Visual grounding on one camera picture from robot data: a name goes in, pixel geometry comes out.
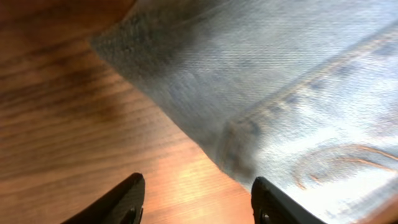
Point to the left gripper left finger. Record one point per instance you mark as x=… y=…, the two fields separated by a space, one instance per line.
x=123 y=204

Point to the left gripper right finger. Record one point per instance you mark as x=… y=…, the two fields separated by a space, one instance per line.
x=272 y=206

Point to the light blue denim jeans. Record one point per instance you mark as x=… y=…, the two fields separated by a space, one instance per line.
x=300 y=92

